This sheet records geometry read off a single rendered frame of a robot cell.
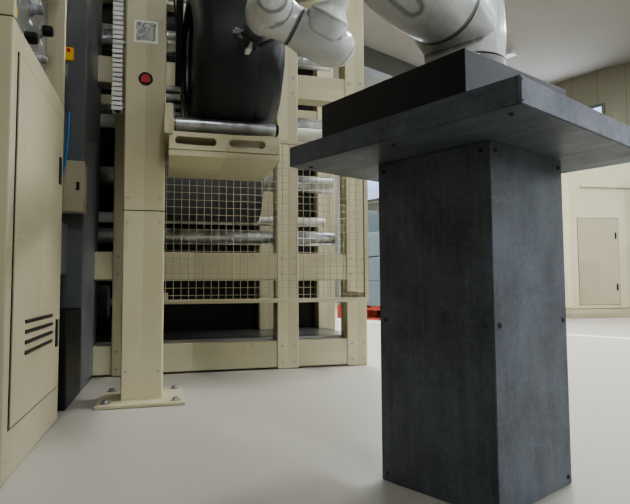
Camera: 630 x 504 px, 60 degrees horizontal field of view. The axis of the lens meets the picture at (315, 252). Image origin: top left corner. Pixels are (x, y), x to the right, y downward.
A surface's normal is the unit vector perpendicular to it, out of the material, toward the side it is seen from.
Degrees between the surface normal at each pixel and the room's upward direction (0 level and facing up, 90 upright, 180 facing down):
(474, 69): 90
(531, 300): 90
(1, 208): 90
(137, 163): 90
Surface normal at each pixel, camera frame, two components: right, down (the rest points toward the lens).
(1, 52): 0.26, -0.06
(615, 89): -0.76, -0.04
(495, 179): 0.65, -0.05
